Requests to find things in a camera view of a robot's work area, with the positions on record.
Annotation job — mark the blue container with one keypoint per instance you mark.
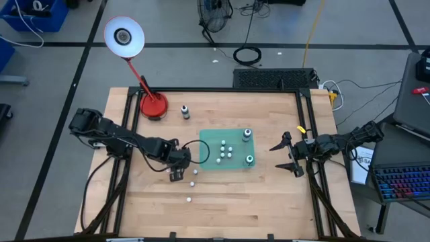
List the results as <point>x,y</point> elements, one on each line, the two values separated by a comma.
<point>5,53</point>

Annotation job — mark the small red device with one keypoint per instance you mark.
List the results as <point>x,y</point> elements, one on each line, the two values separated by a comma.
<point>420,90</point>

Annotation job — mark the grey metal bar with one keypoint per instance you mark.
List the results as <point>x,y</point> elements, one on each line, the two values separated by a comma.
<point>13,80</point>

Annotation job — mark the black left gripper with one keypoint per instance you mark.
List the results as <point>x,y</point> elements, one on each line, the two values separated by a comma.
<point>179,158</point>

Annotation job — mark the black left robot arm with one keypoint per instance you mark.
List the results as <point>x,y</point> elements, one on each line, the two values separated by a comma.
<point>114,131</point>

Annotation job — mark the large green food coloring bottle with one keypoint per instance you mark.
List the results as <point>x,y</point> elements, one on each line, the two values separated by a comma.
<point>249,159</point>

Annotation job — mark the red desk lamp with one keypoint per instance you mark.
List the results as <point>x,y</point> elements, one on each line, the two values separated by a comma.
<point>154,105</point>

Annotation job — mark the backlit rainbow keyboard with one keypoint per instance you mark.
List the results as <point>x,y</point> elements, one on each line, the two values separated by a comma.
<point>403,183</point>

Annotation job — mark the black aluminium table frame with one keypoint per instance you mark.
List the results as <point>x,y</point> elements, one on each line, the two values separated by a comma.
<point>218,90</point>

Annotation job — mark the yellow plug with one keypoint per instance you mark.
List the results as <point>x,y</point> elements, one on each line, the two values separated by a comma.
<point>332,97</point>

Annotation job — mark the large black food coloring bottle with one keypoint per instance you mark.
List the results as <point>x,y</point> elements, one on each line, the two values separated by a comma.
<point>185,113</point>

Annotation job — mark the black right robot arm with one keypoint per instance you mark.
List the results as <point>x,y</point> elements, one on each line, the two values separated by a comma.
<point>352,139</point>

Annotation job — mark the teal translucent plastic bin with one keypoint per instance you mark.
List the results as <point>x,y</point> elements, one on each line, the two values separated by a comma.
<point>235,141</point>

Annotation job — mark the black floor fan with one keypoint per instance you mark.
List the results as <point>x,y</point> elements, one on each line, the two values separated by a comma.
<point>215,13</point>

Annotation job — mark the white printed sheet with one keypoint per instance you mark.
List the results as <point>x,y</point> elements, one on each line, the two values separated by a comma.
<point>360,168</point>

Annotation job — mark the grey table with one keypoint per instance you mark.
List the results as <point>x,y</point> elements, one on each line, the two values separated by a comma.
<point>411,101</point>

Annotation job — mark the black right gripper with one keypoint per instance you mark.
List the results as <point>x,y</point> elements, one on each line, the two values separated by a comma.
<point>309,149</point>

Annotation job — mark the yellow tag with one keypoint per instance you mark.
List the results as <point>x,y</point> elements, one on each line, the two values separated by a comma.
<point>301,129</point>

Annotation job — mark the blue plastic crate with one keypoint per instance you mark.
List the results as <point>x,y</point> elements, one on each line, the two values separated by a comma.
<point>50,20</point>

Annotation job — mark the black device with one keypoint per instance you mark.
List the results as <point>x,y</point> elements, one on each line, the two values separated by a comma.
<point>424,67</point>

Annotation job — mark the dark grey desk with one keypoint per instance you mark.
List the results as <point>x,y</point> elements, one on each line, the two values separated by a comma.
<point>396,148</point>

